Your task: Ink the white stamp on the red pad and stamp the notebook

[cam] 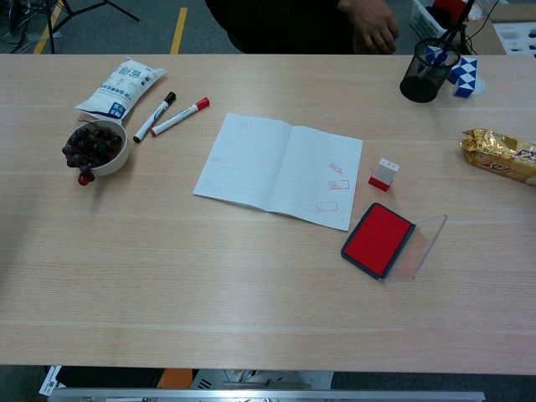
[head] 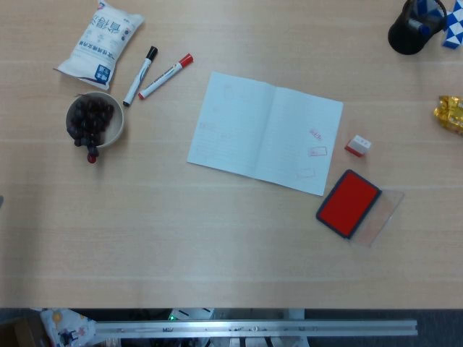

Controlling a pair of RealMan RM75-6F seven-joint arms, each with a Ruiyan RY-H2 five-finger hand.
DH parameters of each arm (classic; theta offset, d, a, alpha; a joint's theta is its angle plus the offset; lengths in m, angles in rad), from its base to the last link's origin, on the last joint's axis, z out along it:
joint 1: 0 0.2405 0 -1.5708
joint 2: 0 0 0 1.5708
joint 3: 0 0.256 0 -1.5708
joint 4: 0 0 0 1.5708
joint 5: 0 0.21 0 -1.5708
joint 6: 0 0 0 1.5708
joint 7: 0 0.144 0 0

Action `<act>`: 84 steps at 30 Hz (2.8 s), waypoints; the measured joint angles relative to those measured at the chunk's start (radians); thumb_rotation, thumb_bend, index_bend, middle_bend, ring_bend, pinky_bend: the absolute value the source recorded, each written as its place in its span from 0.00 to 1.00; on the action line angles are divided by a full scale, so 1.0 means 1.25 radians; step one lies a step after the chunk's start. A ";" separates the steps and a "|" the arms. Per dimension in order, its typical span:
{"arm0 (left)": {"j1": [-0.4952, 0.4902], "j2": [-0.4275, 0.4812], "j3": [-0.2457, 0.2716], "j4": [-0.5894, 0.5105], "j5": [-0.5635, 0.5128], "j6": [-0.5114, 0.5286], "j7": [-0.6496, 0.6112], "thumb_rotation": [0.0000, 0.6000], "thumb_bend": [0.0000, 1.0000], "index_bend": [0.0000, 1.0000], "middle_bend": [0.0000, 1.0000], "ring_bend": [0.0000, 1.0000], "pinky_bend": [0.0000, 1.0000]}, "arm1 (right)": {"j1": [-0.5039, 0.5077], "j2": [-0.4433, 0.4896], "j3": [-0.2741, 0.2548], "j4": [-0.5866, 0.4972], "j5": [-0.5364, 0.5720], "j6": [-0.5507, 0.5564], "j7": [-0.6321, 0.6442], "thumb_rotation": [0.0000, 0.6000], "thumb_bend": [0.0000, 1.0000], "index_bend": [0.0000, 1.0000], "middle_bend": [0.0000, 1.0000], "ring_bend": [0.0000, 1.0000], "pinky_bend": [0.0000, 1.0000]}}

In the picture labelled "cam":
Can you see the red cap whiteboard marker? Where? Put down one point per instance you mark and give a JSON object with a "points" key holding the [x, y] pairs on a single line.
{"points": [[180, 117]]}

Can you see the white plastic basket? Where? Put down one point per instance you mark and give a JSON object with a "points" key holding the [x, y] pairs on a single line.
{"points": [[423, 21]]}

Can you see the black thin stand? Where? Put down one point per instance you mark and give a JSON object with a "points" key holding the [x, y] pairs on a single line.
{"points": [[462, 21]]}

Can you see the white foam tray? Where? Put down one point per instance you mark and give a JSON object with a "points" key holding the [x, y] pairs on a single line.
{"points": [[515, 37]]}

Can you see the brown cardboard box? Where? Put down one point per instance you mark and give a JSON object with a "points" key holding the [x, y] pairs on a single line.
{"points": [[481, 42]]}

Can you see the dark grape bunch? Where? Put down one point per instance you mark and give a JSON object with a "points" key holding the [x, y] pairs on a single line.
{"points": [[92, 144]]}

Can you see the person in black clothing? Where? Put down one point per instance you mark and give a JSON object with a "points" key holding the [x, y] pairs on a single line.
{"points": [[285, 25]]}

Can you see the orange object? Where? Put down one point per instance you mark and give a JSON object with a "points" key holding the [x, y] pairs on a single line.
{"points": [[176, 379]]}

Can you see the black cap whiteboard marker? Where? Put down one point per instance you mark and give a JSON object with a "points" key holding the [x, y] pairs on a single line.
{"points": [[153, 119]]}

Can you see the white printed food bag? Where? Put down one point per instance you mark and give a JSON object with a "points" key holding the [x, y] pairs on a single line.
{"points": [[119, 90]]}

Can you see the bare person hand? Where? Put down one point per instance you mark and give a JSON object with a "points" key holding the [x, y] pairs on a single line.
{"points": [[374, 31]]}

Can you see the aluminium profile rail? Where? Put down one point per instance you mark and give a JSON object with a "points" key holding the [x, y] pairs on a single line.
{"points": [[251, 397]]}

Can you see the open lined notebook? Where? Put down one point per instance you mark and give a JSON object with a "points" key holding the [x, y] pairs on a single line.
{"points": [[259, 167]]}

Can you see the black tripod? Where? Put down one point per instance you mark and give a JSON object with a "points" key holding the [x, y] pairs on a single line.
{"points": [[50, 25]]}

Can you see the white printed paper sheet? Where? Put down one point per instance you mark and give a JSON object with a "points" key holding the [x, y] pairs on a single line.
{"points": [[50, 383]]}

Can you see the beige round bowl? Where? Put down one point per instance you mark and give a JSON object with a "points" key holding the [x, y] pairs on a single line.
{"points": [[115, 163]]}

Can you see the blue white snake puzzle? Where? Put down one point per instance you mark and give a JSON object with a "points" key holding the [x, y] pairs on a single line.
{"points": [[433, 53], [465, 79]]}

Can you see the red object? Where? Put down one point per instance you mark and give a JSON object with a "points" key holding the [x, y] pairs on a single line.
{"points": [[450, 6]]}

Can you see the small stamp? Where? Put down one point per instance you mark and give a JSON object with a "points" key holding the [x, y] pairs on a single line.
{"points": [[385, 173]]}

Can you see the red ink pad case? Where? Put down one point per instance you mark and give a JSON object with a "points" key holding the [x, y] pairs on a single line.
{"points": [[379, 238]]}

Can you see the black mesh pen holder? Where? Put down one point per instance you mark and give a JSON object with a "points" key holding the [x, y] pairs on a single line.
{"points": [[421, 84]]}

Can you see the gold foil snack package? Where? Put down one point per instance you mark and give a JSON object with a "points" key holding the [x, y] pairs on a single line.
{"points": [[502, 157]]}

